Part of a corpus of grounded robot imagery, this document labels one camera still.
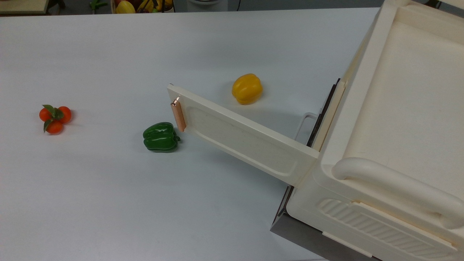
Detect cream cabinet door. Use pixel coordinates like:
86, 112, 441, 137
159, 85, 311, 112
167, 83, 320, 188

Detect copper door handle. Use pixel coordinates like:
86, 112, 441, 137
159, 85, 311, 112
170, 95, 187, 133

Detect cream plastic cabinet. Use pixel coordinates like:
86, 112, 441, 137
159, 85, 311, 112
286, 0, 464, 261

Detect yellow bell pepper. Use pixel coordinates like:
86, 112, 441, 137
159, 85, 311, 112
231, 73, 264, 105

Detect green bell pepper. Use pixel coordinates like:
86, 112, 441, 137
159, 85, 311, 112
142, 122, 181, 153

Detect wicker fruit basket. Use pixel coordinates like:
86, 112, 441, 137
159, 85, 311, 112
110, 0, 175, 15

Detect yellow toy fruit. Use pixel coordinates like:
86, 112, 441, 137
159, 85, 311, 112
115, 0, 136, 15

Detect orange tomato cluster with leaves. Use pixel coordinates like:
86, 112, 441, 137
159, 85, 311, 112
38, 104, 73, 136

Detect wooden table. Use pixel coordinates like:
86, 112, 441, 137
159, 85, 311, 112
0, 0, 50, 15

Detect white drawer handle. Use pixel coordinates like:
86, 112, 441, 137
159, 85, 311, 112
294, 112, 320, 142

